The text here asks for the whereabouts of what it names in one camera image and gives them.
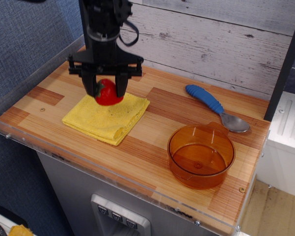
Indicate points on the blue handled metal spoon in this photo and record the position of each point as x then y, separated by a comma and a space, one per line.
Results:
233, 123

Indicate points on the orange transparent plastic pot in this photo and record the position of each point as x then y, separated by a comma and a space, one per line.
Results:
201, 155

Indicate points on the clear acrylic guard rail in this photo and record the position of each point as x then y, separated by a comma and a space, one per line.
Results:
32, 111

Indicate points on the red toy strawberry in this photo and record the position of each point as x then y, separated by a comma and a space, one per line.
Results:
106, 94

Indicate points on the grey water dispenser panel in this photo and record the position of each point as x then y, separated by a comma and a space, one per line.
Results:
115, 220

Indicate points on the white plastic side counter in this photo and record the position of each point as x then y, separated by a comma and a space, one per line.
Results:
276, 166

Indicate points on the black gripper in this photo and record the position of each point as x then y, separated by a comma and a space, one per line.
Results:
103, 56

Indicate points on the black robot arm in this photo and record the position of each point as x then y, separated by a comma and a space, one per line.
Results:
101, 21

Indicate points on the silver toy fridge cabinet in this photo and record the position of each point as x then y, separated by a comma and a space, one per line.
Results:
74, 187

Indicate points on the dark left frame post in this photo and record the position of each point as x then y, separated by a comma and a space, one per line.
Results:
84, 20

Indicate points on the black and yellow object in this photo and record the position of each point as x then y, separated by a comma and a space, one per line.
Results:
13, 225

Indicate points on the dark right frame post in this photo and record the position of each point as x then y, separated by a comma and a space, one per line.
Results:
281, 81

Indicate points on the dark frame post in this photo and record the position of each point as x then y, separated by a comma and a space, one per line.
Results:
281, 81
84, 20

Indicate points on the yellow folded napkin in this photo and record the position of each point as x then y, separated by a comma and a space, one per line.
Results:
108, 124

